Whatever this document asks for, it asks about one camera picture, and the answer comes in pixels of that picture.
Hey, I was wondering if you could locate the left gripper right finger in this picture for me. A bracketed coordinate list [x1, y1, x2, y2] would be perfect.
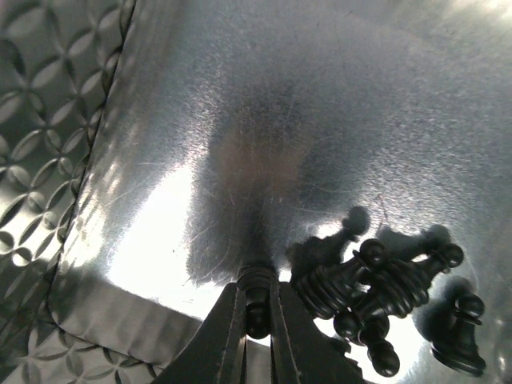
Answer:
[270, 281, 362, 384]

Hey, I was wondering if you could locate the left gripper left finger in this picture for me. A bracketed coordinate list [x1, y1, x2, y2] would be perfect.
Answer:
[154, 283, 246, 383]

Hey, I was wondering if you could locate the black chess piece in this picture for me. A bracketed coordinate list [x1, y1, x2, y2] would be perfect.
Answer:
[237, 265, 276, 340]

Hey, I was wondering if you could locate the pink tin with black pieces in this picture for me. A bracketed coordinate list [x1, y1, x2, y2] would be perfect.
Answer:
[0, 0, 512, 384]

